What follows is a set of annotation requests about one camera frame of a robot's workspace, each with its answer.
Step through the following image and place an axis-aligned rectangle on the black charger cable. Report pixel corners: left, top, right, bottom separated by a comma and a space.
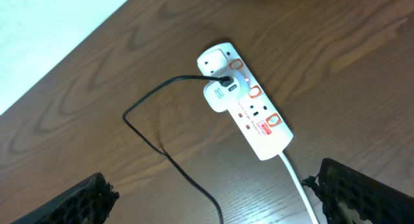
122, 74, 232, 224

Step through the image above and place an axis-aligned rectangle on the white travel adapter plug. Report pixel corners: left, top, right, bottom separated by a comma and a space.
197, 49, 228, 76

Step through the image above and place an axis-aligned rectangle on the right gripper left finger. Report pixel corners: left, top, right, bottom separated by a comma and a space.
12, 172, 120, 224

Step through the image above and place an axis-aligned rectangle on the white power strip cord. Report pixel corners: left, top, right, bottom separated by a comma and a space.
278, 151, 321, 224

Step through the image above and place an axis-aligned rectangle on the white power strip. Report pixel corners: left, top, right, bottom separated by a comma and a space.
196, 41, 294, 162

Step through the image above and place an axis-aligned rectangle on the white USB charger plug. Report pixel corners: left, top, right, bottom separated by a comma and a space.
203, 71, 250, 113

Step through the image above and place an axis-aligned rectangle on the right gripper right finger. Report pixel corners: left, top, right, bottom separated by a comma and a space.
301, 158, 413, 224

